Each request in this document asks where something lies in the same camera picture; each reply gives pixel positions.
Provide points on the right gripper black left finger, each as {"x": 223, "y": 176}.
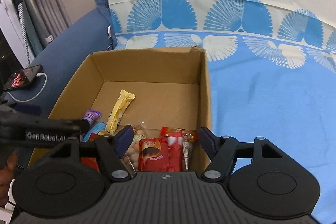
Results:
{"x": 59, "y": 185}

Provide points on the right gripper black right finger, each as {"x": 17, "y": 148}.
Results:
{"x": 259, "y": 177}

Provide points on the purple chocolate wrapper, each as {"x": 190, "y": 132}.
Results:
{"x": 91, "y": 116}

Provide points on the large red snack bag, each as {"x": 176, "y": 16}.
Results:
{"x": 153, "y": 155}

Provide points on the yellow snack bar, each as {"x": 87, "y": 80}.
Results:
{"x": 124, "y": 100}

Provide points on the small red candy bar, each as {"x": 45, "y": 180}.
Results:
{"x": 175, "y": 148}

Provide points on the red square snack packet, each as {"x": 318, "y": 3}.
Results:
{"x": 88, "y": 152}

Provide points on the silver purple stick sachet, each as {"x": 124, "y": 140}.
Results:
{"x": 95, "y": 129}

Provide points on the clear bag orange snacks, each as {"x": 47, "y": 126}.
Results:
{"x": 131, "y": 158}

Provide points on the person's left hand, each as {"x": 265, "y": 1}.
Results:
{"x": 6, "y": 178}

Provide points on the black smartphone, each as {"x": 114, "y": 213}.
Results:
{"x": 22, "y": 78}

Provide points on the blue fabric sofa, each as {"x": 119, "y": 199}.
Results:
{"x": 63, "y": 56}

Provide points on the silver cone snack wrapper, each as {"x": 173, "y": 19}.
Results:
{"x": 188, "y": 144}

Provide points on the grey curtain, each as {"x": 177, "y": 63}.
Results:
{"x": 45, "y": 20}

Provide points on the open cardboard box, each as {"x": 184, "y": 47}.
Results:
{"x": 171, "y": 88}

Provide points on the blue fan-pattern sofa cover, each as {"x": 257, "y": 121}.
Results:
{"x": 272, "y": 70}

